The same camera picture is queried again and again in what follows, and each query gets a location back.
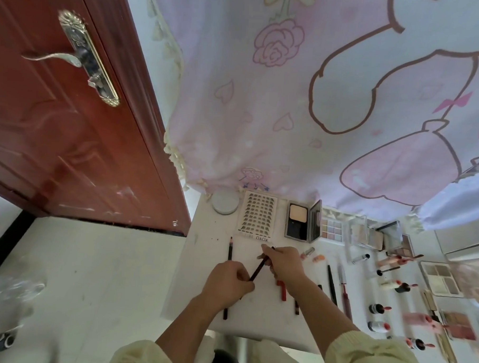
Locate round silver compact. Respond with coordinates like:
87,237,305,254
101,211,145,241
210,188,242,217

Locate white table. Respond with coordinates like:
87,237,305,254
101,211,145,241
160,188,479,363

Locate lavender rectangular palette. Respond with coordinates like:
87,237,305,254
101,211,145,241
284,199,323,244

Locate tan eyeshadow palette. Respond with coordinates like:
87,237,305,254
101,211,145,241
418,254,479,300

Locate silver door handle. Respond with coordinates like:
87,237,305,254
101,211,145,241
20,9,125,108

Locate white false eyelash tray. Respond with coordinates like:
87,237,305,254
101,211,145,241
237,190,280,243

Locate person's dark trousers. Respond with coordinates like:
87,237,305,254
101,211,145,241
208,348,245,363

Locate small brown quad eyeshadow palette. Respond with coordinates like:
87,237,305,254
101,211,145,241
442,311,479,341

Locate person's right hand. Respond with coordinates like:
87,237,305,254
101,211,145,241
259,244,309,290

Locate person's right forearm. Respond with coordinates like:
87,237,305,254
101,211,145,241
283,276,438,363

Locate person's left hand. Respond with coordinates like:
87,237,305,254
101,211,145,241
198,259,257,314

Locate pink cartoon print cloth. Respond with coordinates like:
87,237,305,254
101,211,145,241
139,0,479,231

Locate person's left forearm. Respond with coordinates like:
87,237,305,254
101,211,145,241
108,293,227,363

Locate clear plastic bag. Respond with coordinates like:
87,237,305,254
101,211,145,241
0,276,46,322

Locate clear eyeshadow palette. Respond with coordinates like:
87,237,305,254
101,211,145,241
320,215,344,242

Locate reddish brown door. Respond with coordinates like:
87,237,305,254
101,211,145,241
0,0,201,237

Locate white square compact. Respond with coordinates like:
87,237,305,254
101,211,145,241
348,218,401,252

